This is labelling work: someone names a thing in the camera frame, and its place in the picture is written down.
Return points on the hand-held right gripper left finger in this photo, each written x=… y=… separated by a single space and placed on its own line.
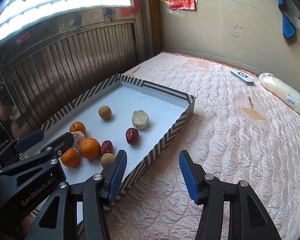
x=117 y=177

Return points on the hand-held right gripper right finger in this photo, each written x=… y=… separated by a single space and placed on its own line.
x=188 y=177

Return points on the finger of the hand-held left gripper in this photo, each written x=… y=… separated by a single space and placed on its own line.
x=30 y=140
x=63 y=142

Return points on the small orange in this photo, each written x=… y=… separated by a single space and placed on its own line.
x=69 y=158

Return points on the orange with stem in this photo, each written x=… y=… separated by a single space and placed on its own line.
x=78 y=128

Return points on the brown longan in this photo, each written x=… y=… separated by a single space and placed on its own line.
x=107 y=158
x=105 y=112

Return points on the red jujube date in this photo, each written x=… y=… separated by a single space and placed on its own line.
x=132 y=136
x=106 y=147

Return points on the round white yam chunk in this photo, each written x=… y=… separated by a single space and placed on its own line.
x=140 y=120

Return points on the striped shallow cardboard box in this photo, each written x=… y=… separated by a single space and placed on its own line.
x=152 y=105

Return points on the pink quilted bedspread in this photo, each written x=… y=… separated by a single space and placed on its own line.
x=227 y=142

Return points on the slatted wooden door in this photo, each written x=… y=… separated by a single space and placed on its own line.
x=65 y=62

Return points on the small red door label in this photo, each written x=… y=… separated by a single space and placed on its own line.
x=23 y=40

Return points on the white flat electronic device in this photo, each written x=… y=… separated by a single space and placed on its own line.
x=242 y=77

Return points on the white radish in plastic bag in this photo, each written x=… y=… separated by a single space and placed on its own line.
x=282 y=91

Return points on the ink drawing door sticker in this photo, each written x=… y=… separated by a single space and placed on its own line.
x=110 y=15

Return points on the door window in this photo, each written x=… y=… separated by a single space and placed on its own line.
x=65 y=0

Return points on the red paper door sticker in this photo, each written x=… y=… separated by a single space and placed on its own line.
x=128 y=10

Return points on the blue hanging cloth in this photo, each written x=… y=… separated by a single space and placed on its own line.
x=287 y=25

